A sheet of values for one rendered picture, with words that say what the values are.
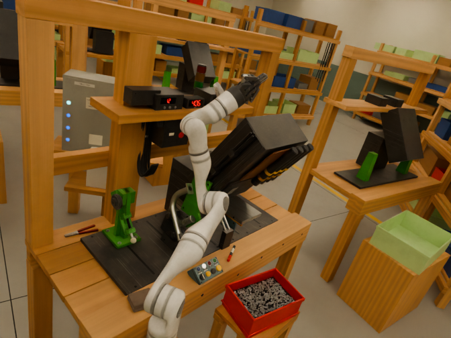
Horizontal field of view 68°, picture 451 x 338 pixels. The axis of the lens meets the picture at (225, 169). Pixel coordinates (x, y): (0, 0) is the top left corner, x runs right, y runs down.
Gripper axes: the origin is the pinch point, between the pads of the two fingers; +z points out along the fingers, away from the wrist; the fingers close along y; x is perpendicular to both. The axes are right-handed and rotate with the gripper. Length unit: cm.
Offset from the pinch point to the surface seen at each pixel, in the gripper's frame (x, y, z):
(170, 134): 38, -35, -33
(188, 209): 12, -60, -48
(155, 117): 37, -20, -35
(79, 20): 52, 25, -39
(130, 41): 53, 7, -26
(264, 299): -40, -79, -45
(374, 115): 298, -712, 552
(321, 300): -36, -229, -2
